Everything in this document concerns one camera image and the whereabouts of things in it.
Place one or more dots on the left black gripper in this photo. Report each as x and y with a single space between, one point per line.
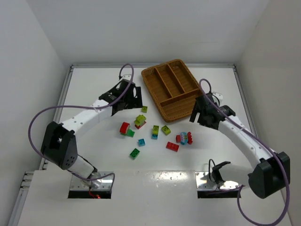
131 97

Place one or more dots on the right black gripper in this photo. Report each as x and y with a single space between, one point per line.
201 110

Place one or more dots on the small lime lego brick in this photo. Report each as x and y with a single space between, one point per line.
144 109

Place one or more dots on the lime long lego brick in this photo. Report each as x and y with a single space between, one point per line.
140 119

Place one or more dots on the lime lego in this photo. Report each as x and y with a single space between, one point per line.
155 129

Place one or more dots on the lime square lego brick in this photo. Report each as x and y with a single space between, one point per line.
166 130

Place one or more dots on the small blue lego brick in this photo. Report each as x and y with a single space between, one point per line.
141 142

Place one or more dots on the blue long lego brick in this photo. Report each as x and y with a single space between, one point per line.
154 136

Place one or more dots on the red rectangular lego brick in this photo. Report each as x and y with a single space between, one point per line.
172 146

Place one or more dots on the dark green lego brick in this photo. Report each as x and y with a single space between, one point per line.
134 154

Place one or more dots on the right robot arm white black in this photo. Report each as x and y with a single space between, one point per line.
270 171

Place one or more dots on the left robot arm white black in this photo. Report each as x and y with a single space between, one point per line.
59 145

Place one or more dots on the blue fish lego assembly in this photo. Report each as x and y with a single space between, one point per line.
184 138

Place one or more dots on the green lego under red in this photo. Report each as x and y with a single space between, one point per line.
129 133

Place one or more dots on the brown wicker divided basket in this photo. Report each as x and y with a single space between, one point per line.
173 89

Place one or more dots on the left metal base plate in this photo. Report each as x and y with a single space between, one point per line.
102 182

